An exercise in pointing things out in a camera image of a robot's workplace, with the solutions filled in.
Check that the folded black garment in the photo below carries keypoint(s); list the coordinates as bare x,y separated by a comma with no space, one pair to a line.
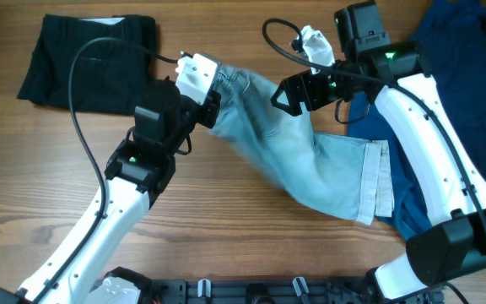
98,56

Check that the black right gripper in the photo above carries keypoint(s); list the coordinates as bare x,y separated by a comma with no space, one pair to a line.
307,84

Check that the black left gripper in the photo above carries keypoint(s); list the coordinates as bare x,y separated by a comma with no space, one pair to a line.
211,105

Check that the dark blue garment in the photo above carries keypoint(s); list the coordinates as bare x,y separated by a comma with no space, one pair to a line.
452,36

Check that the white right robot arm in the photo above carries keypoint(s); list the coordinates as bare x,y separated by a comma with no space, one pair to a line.
397,80

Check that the light blue denim shorts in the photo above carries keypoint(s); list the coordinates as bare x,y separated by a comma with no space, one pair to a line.
348,178

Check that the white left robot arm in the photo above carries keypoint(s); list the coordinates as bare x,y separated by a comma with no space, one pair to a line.
137,172

